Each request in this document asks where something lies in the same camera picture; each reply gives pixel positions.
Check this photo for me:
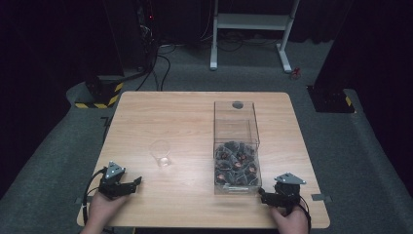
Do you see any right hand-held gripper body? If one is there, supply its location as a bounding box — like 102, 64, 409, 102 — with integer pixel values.
273, 172, 307, 209

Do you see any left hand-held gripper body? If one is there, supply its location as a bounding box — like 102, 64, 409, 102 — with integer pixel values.
97, 161, 131, 200

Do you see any person's right hand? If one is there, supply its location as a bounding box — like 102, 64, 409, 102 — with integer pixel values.
268, 199, 310, 234

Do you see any clear plastic cup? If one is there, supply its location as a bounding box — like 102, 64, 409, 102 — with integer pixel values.
148, 138, 172, 169

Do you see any pile of dark tea bags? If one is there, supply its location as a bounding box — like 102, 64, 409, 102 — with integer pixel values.
214, 140, 262, 187

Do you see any clear acrylic box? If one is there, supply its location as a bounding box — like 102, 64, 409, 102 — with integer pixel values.
212, 100, 263, 196

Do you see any black yellow striped base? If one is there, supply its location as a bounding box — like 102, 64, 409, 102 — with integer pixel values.
74, 75, 125, 110

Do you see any black base with yellow mark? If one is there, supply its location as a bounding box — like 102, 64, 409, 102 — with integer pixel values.
306, 85, 356, 114

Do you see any white metal stand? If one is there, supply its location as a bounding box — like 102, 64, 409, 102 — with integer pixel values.
209, 0, 301, 74

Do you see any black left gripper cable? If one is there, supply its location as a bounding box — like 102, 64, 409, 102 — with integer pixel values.
82, 167, 108, 226

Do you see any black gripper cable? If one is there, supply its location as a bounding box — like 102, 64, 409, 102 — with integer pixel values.
82, 167, 108, 226
297, 194, 313, 232

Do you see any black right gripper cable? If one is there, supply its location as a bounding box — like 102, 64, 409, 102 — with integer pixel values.
297, 194, 313, 232

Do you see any black floor cable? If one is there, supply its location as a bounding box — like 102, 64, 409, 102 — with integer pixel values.
135, 45, 172, 92

